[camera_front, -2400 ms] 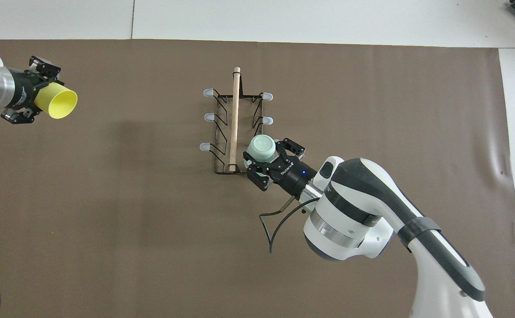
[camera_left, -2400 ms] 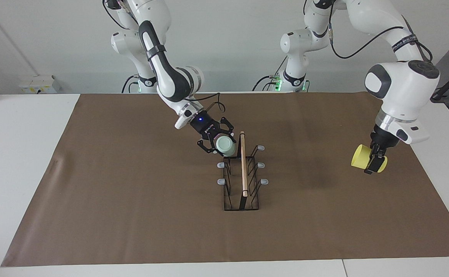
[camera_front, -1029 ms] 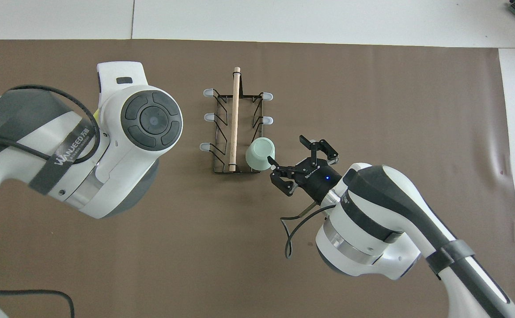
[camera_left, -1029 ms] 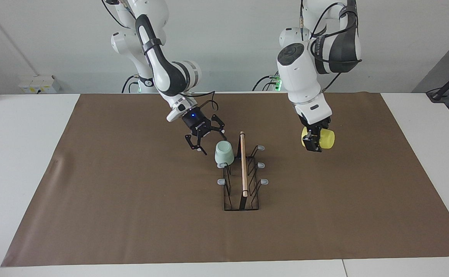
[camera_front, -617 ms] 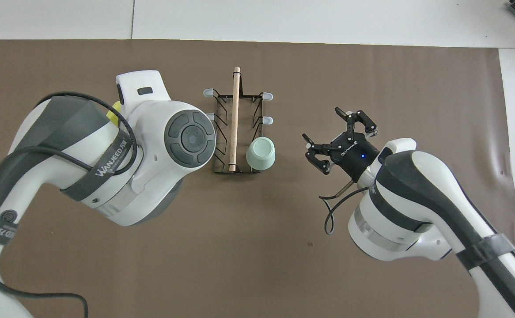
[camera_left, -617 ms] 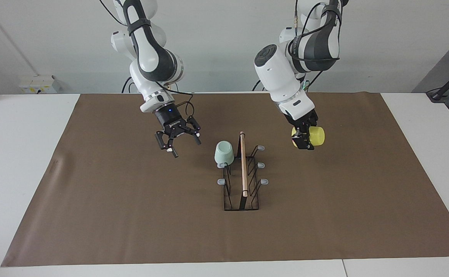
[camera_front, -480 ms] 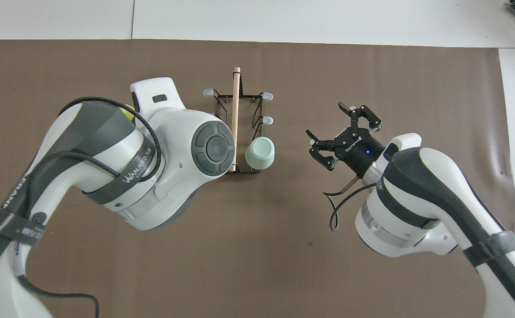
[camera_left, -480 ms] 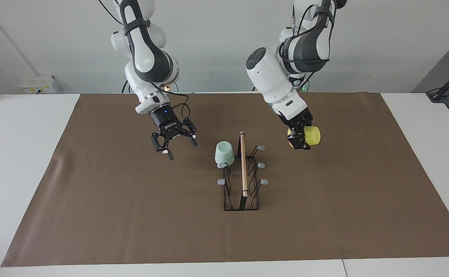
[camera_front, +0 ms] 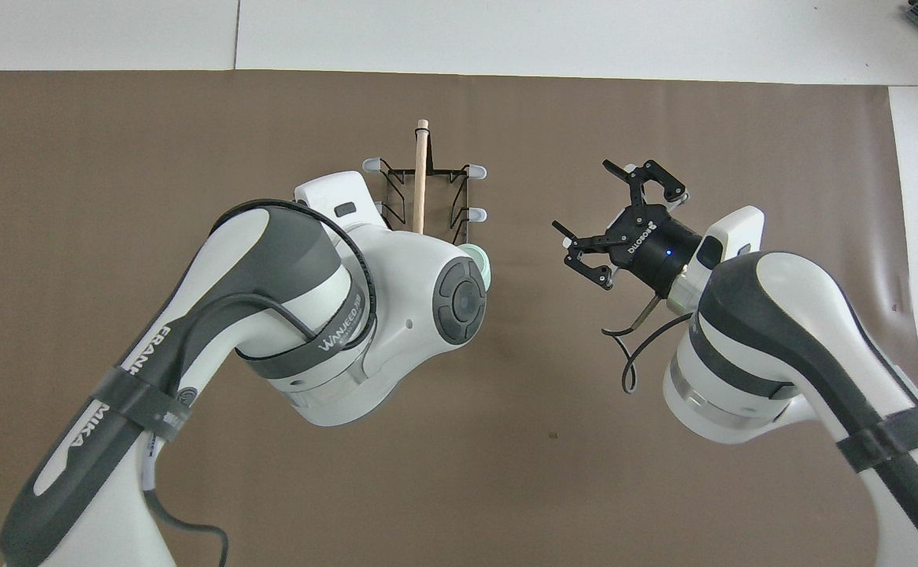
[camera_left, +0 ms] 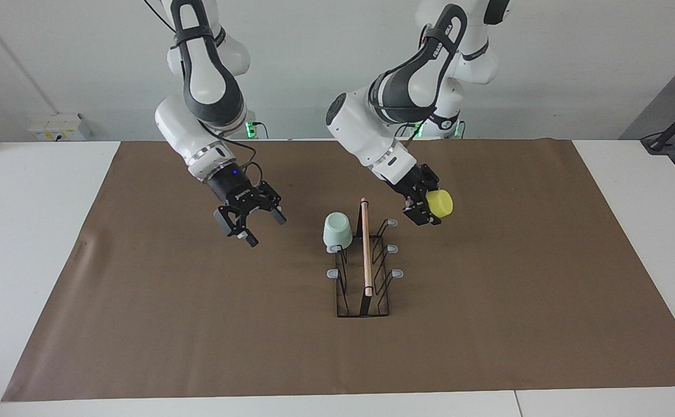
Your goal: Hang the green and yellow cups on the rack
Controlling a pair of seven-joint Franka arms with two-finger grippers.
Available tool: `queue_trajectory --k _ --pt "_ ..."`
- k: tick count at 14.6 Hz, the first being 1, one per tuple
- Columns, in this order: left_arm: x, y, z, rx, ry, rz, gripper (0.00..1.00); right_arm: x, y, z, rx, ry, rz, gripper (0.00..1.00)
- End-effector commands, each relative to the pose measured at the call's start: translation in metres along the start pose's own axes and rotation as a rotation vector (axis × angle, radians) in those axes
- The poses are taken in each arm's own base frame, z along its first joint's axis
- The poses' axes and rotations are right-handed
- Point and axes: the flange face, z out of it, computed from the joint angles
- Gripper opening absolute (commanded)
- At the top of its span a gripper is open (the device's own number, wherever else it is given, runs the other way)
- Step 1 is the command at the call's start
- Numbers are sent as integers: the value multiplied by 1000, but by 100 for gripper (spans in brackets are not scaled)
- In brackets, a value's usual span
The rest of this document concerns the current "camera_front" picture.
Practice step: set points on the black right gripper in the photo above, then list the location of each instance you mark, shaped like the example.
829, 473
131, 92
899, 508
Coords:
652, 248

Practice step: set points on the pale green plastic cup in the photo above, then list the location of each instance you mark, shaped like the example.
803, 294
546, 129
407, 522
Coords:
489, 272

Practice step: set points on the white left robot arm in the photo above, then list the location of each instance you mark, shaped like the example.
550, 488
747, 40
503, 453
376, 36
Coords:
396, 283

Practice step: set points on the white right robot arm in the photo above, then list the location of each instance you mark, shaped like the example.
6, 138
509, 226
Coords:
782, 331

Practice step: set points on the brown paper table mat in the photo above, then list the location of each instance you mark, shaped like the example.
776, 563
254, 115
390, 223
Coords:
545, 472

